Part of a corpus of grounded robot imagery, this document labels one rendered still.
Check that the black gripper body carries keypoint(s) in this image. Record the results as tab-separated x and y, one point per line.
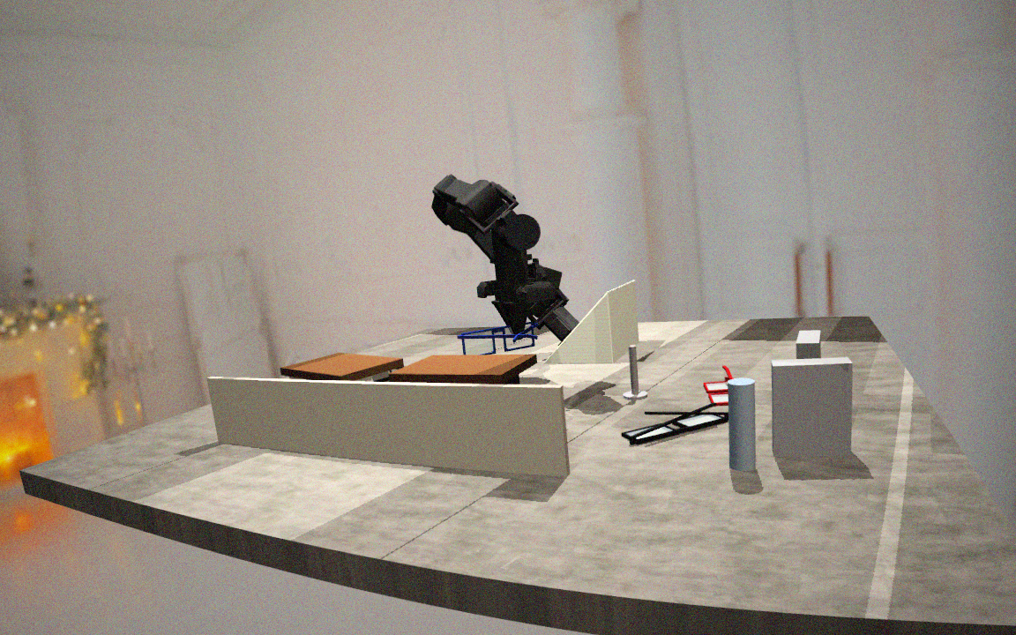
512	280

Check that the white flat rectangular panel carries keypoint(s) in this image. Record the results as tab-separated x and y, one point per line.
503	428

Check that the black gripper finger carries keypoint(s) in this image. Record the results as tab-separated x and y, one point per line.
517	315
500	309

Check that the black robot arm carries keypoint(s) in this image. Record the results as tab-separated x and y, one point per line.
479	210

